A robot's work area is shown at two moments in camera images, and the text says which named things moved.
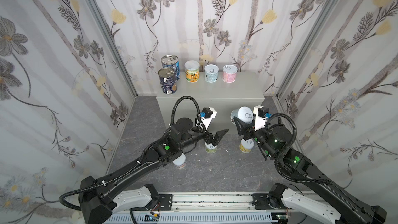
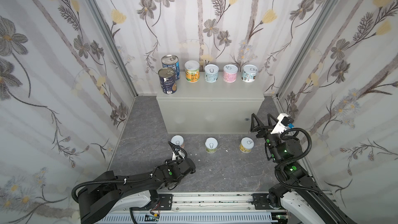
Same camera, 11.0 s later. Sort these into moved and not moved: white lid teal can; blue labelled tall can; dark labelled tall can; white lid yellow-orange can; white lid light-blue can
Moved: white lid teal can
Not moved: dark labelled tall can; blue labelled tall can; white lid yellow-orange can; white lid light-blue can
